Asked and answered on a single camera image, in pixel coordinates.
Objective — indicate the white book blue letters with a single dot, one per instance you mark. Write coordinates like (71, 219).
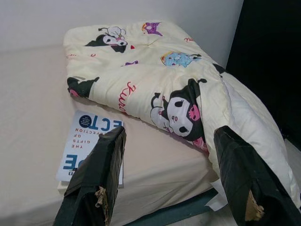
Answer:
(77, 150)

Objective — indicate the cream sheeted mattress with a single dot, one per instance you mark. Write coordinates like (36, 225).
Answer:
(30, 106)

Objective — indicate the cream cartoon print quilt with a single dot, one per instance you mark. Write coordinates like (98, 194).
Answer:
(164, 70)

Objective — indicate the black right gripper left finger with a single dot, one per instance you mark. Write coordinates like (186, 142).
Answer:
(94, 176)

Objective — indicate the black wardrobe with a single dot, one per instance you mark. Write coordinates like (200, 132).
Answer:
(270, 58)

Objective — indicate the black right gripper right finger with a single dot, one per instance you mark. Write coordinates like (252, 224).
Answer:
(247, 183)

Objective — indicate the dark teal bed frame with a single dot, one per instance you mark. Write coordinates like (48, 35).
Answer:
(164, 212)

